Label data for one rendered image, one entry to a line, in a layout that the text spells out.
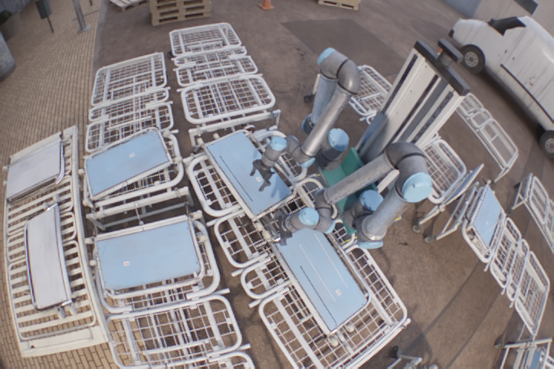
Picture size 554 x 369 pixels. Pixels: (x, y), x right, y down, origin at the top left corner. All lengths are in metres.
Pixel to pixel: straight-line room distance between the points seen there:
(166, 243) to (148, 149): 0.80
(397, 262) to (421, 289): 0.42
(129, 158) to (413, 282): 2.84
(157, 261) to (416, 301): 2.33
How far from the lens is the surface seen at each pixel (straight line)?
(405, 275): 2.69
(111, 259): 1.82
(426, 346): 2.85
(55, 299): 1.94
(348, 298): 1.74
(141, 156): 2.09
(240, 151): 1.97
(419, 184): 0.91
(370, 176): 1.11
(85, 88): 4.22
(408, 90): 1.37
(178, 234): 1.69
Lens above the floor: 2.15
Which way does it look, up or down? 55 degrees down
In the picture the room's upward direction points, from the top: 14 degrees clockwise
